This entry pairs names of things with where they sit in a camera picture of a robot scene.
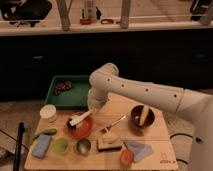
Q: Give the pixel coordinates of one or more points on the dark brown bowl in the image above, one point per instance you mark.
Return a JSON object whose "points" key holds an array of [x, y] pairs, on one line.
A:
{"points": [[135, 117]]}

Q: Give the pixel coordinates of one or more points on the green plastic tray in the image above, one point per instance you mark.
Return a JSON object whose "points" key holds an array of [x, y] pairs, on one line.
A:
{"points": [[75, 98]]}

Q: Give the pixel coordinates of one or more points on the black pole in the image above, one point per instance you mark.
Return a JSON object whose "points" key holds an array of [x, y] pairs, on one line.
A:
{"points": [[17, 158]]}

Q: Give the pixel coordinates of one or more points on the white handled brush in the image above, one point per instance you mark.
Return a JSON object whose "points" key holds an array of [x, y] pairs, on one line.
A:
{"points": [[75, 119]]}

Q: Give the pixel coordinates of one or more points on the red bowl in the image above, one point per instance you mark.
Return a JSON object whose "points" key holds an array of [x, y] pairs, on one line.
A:
{"points": [[82, 129]]}

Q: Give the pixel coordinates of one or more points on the black white eraser block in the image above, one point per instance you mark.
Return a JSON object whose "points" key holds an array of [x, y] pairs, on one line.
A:
{"points": [[109, 142]]}

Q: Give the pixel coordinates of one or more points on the metal fork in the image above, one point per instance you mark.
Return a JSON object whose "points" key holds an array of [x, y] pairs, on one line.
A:
{"points": [[107, 128]]}

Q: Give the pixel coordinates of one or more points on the green pepper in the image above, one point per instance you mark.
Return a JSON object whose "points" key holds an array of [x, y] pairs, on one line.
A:
{"points": [[45, 133]]}

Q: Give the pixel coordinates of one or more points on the black office chair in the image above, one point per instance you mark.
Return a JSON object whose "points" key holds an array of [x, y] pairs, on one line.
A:
{"points": [[30, 12]]}

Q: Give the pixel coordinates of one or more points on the green plastic cup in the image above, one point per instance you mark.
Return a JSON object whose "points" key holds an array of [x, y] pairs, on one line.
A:
{"points": [[60, 146]]}

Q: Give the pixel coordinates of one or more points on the white round container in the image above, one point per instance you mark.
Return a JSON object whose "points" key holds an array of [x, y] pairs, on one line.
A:
{"points": [[48, 113]]}

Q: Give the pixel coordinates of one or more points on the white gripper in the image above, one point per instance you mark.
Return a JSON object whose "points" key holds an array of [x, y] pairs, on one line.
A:
{"points": [[96, 100]]}

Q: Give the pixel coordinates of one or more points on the blue sponge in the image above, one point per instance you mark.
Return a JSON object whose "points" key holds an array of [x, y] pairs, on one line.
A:
{"points": [[41, 146]]}

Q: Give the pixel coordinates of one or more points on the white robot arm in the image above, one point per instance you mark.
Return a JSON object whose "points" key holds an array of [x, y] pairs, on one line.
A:
{"points": [[193, 106]]}

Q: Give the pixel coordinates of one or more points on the small metal bowl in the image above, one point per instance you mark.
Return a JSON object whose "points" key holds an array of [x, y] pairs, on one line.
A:
{"points": [[83, 146]]}

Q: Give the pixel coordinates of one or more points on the orange fruit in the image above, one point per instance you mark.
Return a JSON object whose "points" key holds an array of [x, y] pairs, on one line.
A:
{"points": [[126, 157]]}

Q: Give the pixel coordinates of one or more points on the brown grape bunch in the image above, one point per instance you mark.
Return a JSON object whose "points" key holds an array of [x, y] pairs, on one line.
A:
{"points": [[62, 86]]}

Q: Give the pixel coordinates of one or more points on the light blue cloth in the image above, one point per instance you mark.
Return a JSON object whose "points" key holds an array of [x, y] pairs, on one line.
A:
{"points": [[140, 150]]}

